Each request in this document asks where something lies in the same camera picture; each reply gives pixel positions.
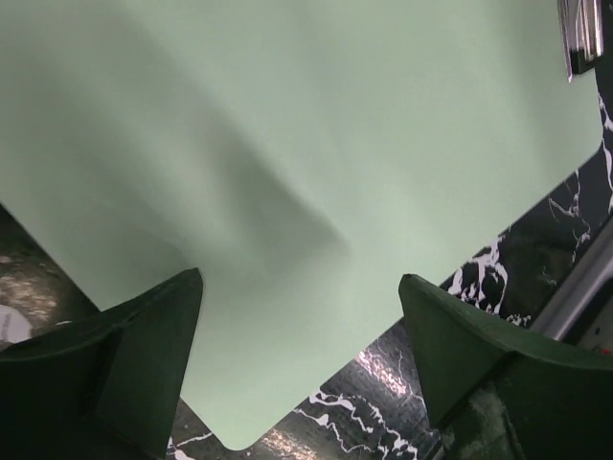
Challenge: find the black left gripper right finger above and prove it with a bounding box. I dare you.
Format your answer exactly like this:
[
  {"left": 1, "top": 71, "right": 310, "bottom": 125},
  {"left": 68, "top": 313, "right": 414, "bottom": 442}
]
[{"left": 398, "top": 274, "right": 612, "bottom": 459}]

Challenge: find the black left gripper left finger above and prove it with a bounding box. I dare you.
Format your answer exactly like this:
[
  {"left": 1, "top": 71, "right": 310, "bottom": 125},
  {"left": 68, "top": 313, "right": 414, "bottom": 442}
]
[{"left": 1, "top": 268, "right": 204, "bottom": 459}]

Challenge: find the green clipboard folder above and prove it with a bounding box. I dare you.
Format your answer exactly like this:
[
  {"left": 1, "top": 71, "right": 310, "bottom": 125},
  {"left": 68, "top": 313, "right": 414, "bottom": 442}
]
[{"left": 1, "top": 1, "right": 602, "bottom": 450}]

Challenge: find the black marble mat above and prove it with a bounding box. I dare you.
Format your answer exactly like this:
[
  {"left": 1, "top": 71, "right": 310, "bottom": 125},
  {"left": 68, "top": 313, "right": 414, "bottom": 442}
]
[{"left": 1, "top": 73, "right": 612, "bottom": 459}]

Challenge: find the metal clipboard clip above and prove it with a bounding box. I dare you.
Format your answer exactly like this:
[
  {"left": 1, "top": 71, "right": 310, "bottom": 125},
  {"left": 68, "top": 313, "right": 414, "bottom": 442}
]
[{"left": 556, "top": 0, "right": 604, "bottom": 82}]

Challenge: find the aluminium frame rail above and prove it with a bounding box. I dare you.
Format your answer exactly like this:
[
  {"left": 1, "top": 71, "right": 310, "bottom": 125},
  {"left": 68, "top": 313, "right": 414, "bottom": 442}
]
[{"left": 529, "top": 220, "right": 612, "bottom": 341}]

